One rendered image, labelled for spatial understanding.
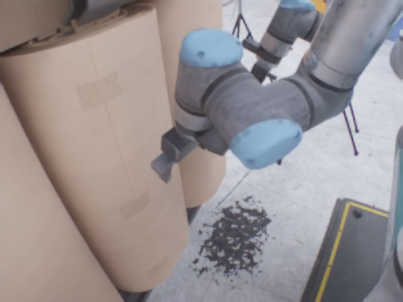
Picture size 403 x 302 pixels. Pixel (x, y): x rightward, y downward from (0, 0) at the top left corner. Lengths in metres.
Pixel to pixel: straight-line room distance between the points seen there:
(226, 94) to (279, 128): 0.08
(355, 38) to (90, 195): 0.60
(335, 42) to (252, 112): 0.14
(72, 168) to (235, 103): 0.41
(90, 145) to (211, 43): 0.33
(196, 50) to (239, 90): 0.08
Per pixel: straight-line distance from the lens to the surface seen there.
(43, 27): 0.63
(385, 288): 0.30
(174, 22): 0.86
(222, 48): 0.40
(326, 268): 1.03
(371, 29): 0.37
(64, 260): 0.60
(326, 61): 0.40
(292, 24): 0.80
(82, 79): 0.54
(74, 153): 0.61
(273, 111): 0.36
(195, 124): 0.48
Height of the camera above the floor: 1.18
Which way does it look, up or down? 38 degrees down
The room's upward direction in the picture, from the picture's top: 5 degrees counter-clockwise
